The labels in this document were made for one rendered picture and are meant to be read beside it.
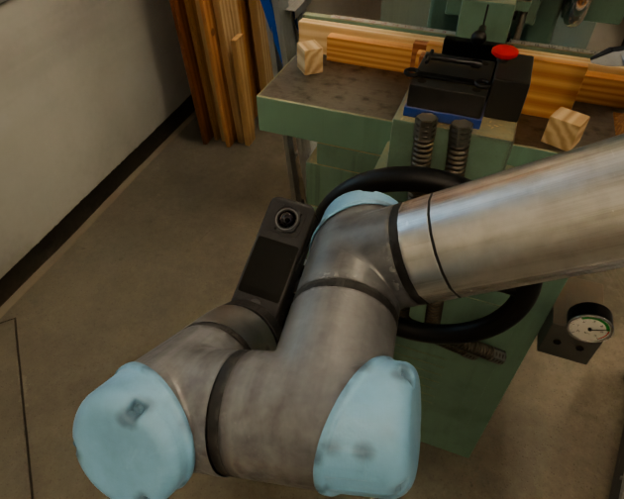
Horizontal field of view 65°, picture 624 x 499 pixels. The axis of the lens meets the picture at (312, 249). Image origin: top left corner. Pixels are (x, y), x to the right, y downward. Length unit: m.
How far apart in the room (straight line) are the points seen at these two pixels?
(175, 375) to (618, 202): 0.26
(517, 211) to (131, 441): 0.25
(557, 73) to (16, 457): 1.45
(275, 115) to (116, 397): 0.57
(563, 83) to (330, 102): 0.32
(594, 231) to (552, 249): 0.02
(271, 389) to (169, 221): 1.72
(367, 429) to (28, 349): 1.54
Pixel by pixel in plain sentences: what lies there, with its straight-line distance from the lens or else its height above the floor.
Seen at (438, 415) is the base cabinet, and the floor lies 0.17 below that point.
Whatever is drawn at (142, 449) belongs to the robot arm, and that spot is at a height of 1.00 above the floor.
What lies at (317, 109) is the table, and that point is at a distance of 0.75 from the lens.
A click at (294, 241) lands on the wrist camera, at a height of 0.96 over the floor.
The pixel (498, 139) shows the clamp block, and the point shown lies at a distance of 0.60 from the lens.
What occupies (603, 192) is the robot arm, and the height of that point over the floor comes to 1.10.
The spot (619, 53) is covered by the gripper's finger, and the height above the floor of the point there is 1.04.
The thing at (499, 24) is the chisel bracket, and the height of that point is 1.01.
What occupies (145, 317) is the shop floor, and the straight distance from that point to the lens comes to 1.67.
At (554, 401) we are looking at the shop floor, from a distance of 1.58.
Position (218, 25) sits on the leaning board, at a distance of 2.14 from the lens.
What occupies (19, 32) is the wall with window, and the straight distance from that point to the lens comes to 1.77.
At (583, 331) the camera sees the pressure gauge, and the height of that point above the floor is 0.65.
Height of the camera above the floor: 1.26
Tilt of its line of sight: 45 degrees down
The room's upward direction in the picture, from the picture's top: straight up
